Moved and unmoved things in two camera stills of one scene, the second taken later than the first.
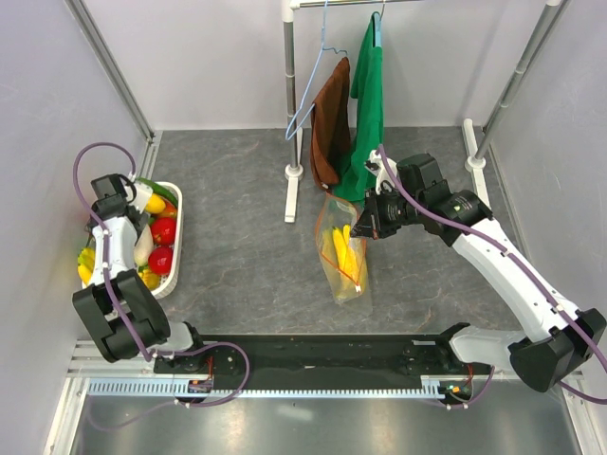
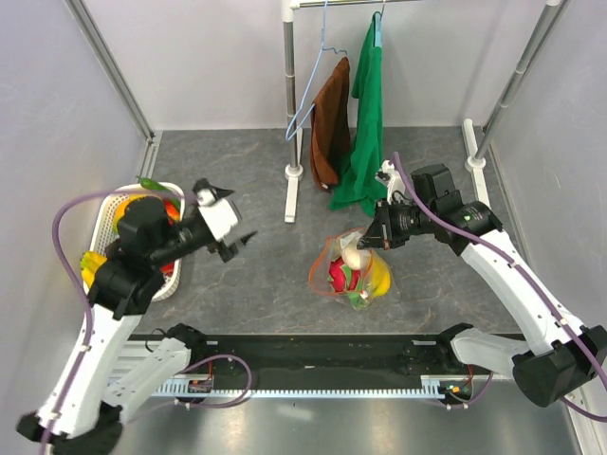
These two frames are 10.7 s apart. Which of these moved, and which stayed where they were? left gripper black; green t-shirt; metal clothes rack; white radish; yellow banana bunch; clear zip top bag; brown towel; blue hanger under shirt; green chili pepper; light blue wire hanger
Moved: yellow banana bunch; left gripper black; clear zip top bag; white radish
Stayed: green chili pepper; green t-shirt; metal clothes rack; light blue wire hanger; blue hanger under shirt; brown towel
